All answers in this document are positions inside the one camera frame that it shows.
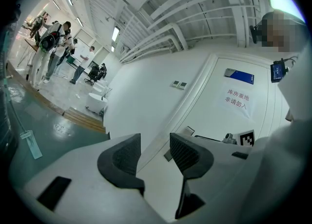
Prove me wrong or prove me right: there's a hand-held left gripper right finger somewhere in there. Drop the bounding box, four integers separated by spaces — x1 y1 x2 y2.
170 133 252 220

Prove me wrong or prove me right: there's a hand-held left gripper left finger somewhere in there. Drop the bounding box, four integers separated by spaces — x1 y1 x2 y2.
23 133 169 224

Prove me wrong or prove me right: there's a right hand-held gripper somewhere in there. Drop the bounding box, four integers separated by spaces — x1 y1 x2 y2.
194 129 256 149

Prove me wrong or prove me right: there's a silver door lock with lever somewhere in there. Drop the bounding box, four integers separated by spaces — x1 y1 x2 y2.
163 126 195 162

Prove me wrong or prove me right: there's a white paper sign red print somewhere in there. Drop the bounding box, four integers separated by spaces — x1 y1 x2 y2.
214 81 256 121

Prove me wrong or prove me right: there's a wooden step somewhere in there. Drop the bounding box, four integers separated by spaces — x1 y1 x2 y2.
62 107 107 134

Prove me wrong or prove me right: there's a white oval bathtub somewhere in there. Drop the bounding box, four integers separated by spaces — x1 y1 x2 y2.
93 81 110 95
85 93 108 116

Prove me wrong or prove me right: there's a small black monitor screen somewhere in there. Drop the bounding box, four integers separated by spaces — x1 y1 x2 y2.
270 59 287 83

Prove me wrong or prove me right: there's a person's short-sleeved shirt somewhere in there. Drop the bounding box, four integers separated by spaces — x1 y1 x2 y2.
277 47 312 121

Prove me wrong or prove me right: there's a plastic-wrapped black chair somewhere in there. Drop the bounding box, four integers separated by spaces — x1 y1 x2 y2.
0 3 20 155

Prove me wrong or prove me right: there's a black office chair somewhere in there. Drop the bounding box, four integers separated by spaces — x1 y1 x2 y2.
84 63 108 87

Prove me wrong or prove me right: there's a bundle of white ceiling pipes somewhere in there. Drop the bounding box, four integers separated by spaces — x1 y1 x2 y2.
118 22 190 63

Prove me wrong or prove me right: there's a person's head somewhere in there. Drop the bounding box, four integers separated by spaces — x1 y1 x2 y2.
262 11 301 53

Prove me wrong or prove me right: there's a whiteboard on stand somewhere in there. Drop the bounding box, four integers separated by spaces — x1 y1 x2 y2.
73 29 108 63

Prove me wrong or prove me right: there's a black head-worn camera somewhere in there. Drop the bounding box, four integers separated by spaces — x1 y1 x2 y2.
249 24 263 45

